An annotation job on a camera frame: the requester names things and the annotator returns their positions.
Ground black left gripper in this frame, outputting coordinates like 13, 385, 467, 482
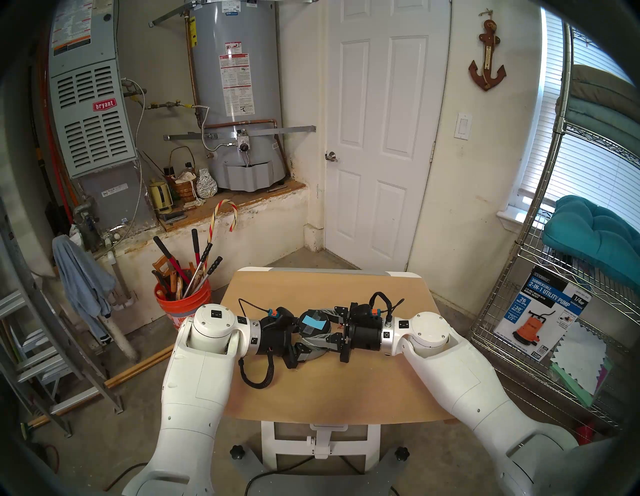
259, 320, 329, 370

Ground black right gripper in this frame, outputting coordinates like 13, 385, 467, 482
304, 305, 385, 364

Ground black jar lid blue tape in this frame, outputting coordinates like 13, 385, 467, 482
297, 310, 332, 338

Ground black grip metal tool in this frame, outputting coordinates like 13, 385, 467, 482
192, 256, 224, 296
184, 242, 214, 297

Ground orange plastic bucket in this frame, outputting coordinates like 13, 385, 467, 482
154, 280, 213, 329

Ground striped candy cane decoration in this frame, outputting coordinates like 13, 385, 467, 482
202, 199, 239, 273

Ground wooden platform board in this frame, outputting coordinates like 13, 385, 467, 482
160, 180, 307, 232

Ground white panel door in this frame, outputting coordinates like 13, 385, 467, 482
324, 0, 452, 273

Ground wooden pole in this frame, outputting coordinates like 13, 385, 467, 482
27, 345, 176, 431

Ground white PVC pipe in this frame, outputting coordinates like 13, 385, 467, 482
97, 250, 141, 363

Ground crumpled foil bundle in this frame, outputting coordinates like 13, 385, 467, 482
196, 168, 219, 199

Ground utility pump box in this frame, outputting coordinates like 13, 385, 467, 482
493, 265, 592, 362

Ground white window sill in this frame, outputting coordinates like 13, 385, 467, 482
497, 206, 532, 234

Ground yellow kettle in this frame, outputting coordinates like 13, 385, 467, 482
148, 180, 174, 215

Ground blue hanging towel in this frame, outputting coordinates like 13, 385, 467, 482
52, 235, 117, 346

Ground white zigzag edged sheet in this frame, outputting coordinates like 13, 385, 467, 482
551, 320, 608, 396

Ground green foam sheet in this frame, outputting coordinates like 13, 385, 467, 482
550, 362, 613, 408

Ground flexible metal conduit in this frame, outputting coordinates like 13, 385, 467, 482
107, 77, 147, 251

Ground teal tufted cushion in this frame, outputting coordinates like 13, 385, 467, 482
542, 195, 640, 291

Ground brass gas pipe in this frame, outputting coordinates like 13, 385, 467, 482
131, 97, 201, 112

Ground grey water heater tank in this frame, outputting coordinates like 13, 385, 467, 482
189, 0, 288, 192

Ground red pipe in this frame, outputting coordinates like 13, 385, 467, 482
37, 45, 76, 221

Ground aluminium ladder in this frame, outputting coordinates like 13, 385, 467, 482
0, 200, 124, 438

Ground white window blinds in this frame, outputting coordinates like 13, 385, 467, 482
520, 7, 640, 231

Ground grey Bryant furnace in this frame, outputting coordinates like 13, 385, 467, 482
48, 0, 157, 233

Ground grey green folded cushion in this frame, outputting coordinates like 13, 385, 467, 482
555, 95, 640, 151

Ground olive folded cushion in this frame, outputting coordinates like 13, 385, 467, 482
570, 64, 640, 107

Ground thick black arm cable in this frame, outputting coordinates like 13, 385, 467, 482
237, 352, 276, 390

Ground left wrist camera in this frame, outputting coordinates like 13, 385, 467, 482
265, 306, 298, 326

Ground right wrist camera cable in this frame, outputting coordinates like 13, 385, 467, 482
368, 291, 406, 319

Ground wooden saw handle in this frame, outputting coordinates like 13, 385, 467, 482
152, 255, 176, 301

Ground long red black tool handle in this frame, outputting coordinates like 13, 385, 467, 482
153, 236, 192, 287

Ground straight metal heater strap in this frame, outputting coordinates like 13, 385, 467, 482
164, 126, 317, 141

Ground wicker basket with handle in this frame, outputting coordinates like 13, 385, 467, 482
168, 146, 198, 203

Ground chrome wire shelf rack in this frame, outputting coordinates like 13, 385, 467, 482
460, 22, 640, 481

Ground rusty anchor wall decoration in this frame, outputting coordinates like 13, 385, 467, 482
468, 10, 507, 92

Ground angled metal heater strap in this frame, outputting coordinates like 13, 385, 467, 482
149, 0, 321, 28

